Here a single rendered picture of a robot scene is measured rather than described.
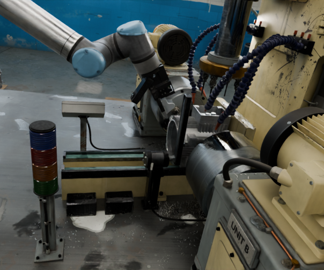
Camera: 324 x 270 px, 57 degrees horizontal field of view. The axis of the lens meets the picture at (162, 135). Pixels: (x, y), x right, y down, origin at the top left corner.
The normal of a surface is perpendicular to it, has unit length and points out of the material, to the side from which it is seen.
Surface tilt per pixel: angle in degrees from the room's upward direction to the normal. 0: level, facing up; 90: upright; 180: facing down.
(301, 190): 90
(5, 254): 0
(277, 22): 90
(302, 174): 90
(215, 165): 47
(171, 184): 90
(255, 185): 0
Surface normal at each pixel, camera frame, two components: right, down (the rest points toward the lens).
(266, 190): 0.13, -0.89
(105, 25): 0.05, 0.46
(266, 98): -0.97, 0.00
